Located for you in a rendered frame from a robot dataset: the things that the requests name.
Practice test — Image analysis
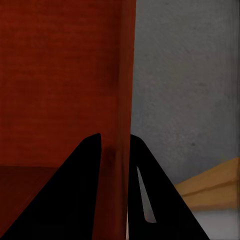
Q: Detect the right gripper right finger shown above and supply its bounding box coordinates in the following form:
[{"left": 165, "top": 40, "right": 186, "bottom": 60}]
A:
[{"left": 127, "top": 134, "right": 210, "bottom": 240}]

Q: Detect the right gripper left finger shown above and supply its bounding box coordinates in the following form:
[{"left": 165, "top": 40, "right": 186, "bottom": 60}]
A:
[{"left": 0, "top": 133, "right": 102, "bottom": 240}]

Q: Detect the storage box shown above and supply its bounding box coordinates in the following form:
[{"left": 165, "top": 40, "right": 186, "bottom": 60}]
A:
[{"left": 0, "top": 0, "right": 137, "bottom": 240}]

